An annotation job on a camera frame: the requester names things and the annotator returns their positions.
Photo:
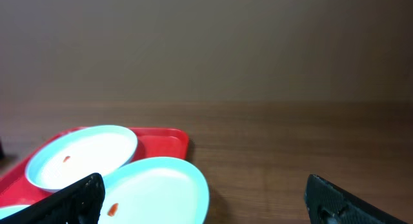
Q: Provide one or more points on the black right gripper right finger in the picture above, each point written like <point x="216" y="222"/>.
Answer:
<point x="327" y="203"/>

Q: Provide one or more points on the light blue plate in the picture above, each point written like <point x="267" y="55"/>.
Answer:
<point x="155" y="190"/>
<point x="73" y="156"/>
<point x="9" y="210"/>

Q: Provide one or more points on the light blue plate back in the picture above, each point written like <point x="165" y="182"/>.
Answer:
<point x="73" y="156"/>

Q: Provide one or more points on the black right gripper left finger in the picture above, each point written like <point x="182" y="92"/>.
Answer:
<point x="78" y="203"/>

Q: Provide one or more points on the light blue plate front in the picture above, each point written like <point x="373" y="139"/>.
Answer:
<point x="9" y="210"/>

